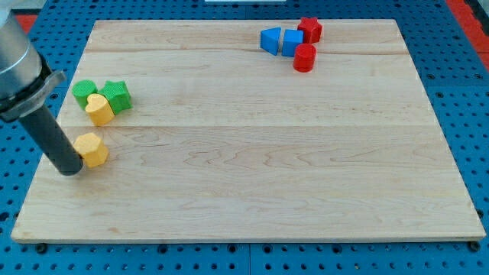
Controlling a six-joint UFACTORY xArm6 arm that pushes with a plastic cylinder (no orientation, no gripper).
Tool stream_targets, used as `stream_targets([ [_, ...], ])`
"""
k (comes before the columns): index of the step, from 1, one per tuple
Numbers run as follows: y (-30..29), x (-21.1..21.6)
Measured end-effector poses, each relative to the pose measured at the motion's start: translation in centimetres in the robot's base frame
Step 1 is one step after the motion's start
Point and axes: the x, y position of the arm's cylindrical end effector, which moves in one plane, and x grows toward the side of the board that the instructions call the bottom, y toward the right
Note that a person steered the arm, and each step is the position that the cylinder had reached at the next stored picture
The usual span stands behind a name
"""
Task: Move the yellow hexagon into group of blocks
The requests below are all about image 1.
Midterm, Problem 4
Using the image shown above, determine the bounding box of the grey flange mount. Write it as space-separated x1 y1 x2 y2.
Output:
1 57 66 123

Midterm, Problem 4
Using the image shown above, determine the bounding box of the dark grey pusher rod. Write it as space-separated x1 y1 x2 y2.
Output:
19 105 83 176

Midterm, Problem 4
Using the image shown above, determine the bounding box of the yellow hexagon block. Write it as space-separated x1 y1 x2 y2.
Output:
73 132 108 168

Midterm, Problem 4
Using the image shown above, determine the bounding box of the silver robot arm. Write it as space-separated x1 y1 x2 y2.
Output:
1 7 83 176

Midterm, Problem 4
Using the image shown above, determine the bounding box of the green cylinder block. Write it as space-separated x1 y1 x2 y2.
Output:
72 79 98 110

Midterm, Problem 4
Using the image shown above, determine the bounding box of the yellow heart block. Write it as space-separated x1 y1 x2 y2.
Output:
85 93 115 126

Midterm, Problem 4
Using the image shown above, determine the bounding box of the green star block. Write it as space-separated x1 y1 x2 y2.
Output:
98 81 132 115

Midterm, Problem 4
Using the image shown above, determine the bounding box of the blue triangle block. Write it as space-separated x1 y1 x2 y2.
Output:
260 27 281 56

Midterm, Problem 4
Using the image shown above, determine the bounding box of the light wooden board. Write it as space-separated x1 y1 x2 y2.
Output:
11 19 486 244

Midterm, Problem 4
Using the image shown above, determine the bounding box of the blue cube block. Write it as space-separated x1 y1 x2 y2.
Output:
282 29 303 57

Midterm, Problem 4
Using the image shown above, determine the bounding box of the red cylinder block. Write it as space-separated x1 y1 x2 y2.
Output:
293 44 317 73

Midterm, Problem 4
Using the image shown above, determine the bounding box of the red star block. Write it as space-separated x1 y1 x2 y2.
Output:
297 17 322 44

